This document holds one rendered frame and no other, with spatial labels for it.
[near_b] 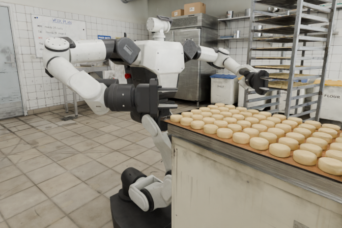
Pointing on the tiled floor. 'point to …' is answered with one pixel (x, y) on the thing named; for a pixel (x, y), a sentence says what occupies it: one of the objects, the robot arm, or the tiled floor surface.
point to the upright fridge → (194, 64)
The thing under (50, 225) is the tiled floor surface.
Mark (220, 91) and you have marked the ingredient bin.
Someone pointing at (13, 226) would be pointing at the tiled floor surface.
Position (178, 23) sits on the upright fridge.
